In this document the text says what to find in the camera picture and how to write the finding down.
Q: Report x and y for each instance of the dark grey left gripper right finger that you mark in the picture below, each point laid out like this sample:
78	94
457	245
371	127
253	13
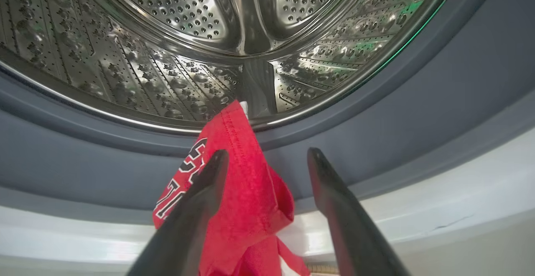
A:
347	226

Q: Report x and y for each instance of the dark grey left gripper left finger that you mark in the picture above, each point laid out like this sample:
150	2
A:
184	234

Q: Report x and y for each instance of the red sports jersey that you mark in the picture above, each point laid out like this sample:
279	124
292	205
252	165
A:
246	192

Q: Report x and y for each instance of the cream laundry basket brown rim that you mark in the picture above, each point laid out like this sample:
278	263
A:
324	269

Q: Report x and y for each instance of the white front-load washing machine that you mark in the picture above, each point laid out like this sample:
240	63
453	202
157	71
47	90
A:
459	209

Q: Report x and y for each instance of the grey rubber door gasket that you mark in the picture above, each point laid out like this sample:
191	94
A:
418	121

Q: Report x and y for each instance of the steel washing machine drum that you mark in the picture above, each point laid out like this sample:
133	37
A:
167	37

